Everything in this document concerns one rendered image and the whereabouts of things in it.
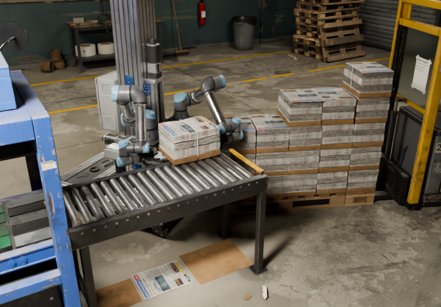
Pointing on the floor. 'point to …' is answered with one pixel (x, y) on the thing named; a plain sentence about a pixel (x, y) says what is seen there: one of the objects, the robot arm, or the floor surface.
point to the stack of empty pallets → (331, 14)
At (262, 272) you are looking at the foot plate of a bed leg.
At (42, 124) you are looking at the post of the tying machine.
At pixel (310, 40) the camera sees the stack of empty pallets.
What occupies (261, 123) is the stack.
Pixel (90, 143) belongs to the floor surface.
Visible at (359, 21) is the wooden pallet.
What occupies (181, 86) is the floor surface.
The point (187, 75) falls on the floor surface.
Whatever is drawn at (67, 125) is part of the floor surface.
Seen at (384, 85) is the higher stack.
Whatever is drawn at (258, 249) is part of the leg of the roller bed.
